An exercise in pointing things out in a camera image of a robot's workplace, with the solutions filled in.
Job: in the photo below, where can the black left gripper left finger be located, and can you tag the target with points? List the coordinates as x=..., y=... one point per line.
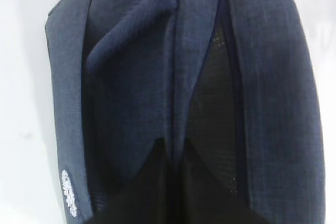
x=144, y=199

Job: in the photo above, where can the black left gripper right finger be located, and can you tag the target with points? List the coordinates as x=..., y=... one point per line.
x=205, y=199

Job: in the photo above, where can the dark navy fabric lunch bag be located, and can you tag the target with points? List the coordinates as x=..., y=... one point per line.
x=232, y=76

